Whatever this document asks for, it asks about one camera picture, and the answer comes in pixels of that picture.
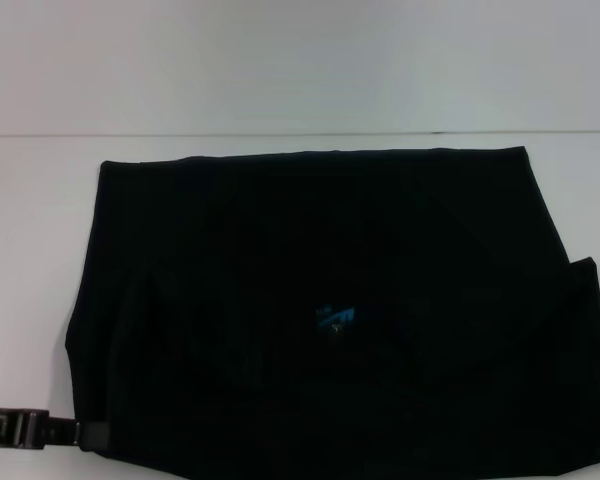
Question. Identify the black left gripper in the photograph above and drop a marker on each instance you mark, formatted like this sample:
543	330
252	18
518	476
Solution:
25	427

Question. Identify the black t-shirt with FREE print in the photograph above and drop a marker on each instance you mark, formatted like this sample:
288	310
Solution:
330	300

